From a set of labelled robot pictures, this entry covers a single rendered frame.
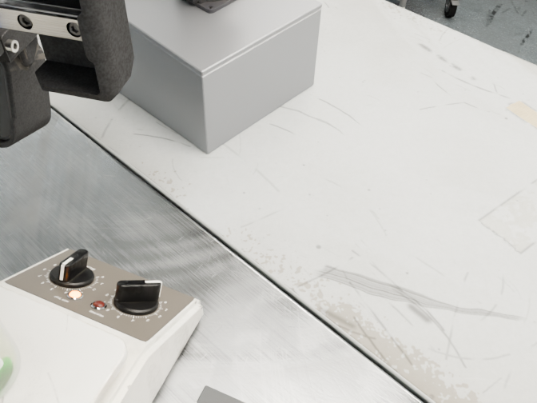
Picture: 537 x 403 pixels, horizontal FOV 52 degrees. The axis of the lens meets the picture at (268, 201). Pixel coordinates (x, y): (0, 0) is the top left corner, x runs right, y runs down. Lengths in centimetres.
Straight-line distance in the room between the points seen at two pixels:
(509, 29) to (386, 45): 209
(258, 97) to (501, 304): 31
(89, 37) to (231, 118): 38
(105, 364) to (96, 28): 21
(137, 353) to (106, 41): 22
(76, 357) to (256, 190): 26
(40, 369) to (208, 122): 30
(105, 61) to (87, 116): 44
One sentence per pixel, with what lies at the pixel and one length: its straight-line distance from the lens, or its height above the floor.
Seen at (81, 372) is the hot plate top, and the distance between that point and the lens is 36.
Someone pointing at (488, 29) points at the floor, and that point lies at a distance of 281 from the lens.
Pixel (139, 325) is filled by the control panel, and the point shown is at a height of 96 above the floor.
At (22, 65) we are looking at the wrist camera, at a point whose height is 115.
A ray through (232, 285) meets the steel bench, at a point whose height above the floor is 90.
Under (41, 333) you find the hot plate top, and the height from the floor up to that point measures 99.
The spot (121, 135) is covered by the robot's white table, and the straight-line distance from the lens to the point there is 63.
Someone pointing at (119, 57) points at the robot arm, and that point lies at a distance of 23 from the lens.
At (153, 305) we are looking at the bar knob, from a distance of 42.
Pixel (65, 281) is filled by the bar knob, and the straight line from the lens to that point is 43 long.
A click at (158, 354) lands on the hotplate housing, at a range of 39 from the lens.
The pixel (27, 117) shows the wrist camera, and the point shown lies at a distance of 30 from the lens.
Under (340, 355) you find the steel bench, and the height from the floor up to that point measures 90.
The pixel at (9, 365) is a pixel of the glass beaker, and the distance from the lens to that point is 35.
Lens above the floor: 130
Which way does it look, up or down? 47 degrees down
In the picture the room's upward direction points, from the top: 2 degrees clockwise
